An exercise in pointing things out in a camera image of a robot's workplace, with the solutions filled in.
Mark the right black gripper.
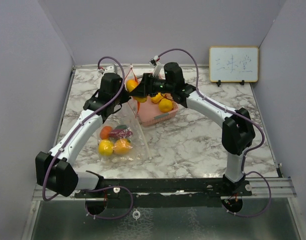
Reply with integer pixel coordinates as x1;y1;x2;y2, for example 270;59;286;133
130;73;174;99

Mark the orange yellow toy mango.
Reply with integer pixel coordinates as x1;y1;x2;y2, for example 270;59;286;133
126;79;147;103

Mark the yellow orange toy pepper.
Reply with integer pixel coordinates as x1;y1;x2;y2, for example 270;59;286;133
150;92;164;104

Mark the pink plastic basket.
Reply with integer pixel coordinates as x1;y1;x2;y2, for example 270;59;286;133
138;93;179;127

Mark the yellow toy fruit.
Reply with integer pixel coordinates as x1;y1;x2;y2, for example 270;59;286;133
158;98;173;113

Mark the green toy lime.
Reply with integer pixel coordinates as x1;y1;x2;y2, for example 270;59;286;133
115;124;128;130

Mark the purple toy sweet potato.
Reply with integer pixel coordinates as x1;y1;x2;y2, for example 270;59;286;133
108;128;133;139

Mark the clear zip top bag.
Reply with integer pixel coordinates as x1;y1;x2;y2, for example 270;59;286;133
95;112;152;163

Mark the yellow toy lemon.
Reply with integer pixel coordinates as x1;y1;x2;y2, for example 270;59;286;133
98;139;115;157

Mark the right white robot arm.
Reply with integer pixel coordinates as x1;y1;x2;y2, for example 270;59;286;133
126;62;255;196

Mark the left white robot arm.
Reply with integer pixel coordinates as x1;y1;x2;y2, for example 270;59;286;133
35;73;129;201

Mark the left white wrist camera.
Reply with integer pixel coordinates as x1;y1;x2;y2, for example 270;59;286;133
97;64;118;75

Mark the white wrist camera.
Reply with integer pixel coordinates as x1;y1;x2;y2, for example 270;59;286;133
97;64;118;75
148;55;163;77

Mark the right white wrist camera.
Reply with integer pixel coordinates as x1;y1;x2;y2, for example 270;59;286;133
148;55;163;77

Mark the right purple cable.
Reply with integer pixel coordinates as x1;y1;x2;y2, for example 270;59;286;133
156;48;273;218

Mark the small whiteboard wooden frame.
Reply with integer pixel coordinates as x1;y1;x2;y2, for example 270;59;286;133
209;46;259;85

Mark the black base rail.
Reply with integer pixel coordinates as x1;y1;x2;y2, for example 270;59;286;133
74;178;252;209

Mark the aluminium frame rail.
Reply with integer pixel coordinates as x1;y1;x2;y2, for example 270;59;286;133
32;176;298;201

